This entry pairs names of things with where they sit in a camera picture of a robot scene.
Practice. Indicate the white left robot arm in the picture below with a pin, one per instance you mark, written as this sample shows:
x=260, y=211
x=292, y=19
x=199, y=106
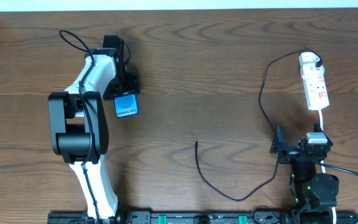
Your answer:
x=79, y=130

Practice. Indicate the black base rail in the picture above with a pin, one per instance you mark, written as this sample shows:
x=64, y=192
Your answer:
x=145, y=217

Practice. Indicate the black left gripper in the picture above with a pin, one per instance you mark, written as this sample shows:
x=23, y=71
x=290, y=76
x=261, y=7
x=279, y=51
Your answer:
x=122, y=90

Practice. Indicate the blue Galaxy smartphone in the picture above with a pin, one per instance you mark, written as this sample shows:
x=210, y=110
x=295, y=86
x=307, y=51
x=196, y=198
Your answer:
x=126, y=106

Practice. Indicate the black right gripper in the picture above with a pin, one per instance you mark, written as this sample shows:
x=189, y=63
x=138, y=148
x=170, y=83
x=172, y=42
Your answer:
x=291, y=150

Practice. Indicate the white power strip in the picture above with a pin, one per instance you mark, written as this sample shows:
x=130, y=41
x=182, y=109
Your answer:
x=316, y=93

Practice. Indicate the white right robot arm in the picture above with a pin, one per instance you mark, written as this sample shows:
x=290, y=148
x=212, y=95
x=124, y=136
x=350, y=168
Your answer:
x=315, y=192

